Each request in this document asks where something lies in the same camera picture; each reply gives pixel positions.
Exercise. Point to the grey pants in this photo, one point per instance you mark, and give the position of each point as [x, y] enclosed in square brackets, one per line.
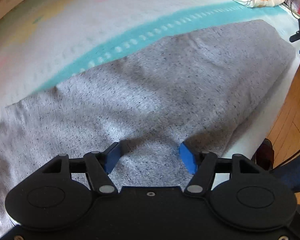
[140, 100]

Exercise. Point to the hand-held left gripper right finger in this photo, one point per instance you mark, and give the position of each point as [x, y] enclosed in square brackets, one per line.
[188, 158]

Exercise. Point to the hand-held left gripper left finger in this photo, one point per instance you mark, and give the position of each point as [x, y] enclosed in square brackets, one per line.
[112, 157]

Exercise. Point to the person's leg in blue jeans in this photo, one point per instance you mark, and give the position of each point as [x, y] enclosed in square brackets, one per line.
[293, 172]

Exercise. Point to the dark slipper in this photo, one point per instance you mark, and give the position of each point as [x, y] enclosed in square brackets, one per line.
[263, 155]

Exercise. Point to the pastel printed bed sheet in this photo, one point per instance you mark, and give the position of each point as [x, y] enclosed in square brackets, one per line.
[72, 35]

